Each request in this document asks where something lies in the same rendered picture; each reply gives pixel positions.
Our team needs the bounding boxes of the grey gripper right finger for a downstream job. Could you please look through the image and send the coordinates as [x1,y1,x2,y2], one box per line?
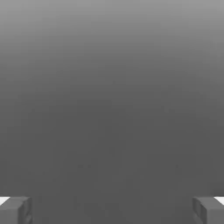
[192,196,224,224]

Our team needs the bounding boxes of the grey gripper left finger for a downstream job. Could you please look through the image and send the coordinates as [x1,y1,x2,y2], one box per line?
[0,196,33,224]

